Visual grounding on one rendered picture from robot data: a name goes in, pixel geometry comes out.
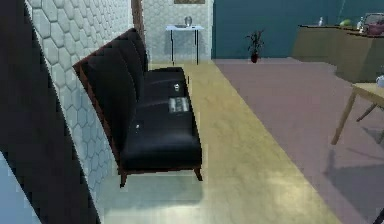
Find olive green kitchen counter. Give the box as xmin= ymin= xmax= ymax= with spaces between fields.
xmin=291 ymin=24 xmax=384 ymax=84

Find grey patterned rectangular item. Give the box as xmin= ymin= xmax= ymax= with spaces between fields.
xmin=168 ymin=96 xmax=191 ymax=114

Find white side table black legs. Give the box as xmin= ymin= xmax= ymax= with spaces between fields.
xmin=165 ymin=24 xmax=205 ymax=67

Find dark red potted house plant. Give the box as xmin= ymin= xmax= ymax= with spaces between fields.
xmin=246 ymin=29 xmax=266 ymax=64

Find light wooden table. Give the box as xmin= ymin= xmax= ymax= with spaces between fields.
xmin=330 ymin=82 xmax=384 ymax=146

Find dark red pot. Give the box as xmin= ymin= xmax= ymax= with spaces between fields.
xmin=367 ymin=20 xmax=384 ymax=37

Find black sofa with wooden frame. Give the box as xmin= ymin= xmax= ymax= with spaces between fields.
xmin=72 ymin=27 xmax=204 ymax=189

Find brown wooden door frame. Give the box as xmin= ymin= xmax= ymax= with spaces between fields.
xmin=130 ymin=0 xmax=146 ymax=43

